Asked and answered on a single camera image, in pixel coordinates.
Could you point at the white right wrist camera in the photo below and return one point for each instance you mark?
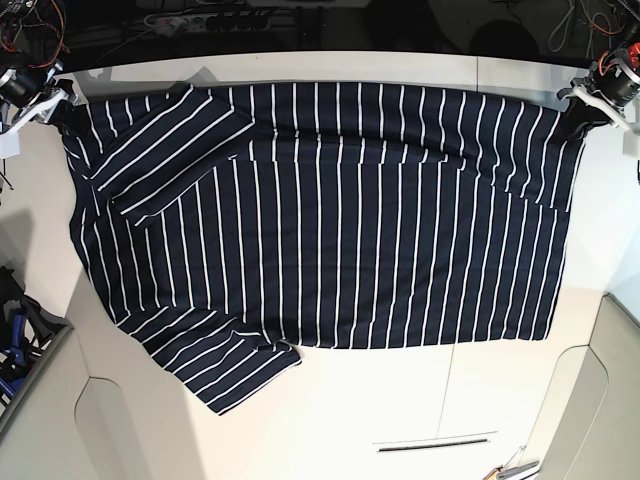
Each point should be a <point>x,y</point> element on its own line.
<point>9,145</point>

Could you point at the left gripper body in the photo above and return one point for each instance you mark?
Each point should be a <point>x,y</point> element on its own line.
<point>611,84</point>

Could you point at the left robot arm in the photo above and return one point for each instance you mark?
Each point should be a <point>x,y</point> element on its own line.
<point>625,35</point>

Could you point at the navy white striped T-shirt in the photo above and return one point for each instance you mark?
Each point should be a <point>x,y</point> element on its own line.
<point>223,228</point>

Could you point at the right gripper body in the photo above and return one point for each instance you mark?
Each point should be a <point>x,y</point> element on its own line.
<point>29,94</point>

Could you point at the white power strip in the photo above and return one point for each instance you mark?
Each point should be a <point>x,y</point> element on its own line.
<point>216,22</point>

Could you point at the blue clamp tool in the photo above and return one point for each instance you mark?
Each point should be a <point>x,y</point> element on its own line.
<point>15,366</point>

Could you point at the grey tool with orange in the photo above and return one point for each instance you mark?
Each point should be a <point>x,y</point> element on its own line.
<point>512,471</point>

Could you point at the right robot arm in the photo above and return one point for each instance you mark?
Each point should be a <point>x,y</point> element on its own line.
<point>32,40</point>

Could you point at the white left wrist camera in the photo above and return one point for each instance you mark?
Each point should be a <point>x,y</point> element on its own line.
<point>631,144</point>

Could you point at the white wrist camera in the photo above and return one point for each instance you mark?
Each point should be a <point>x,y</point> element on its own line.
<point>631,144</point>
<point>9,145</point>

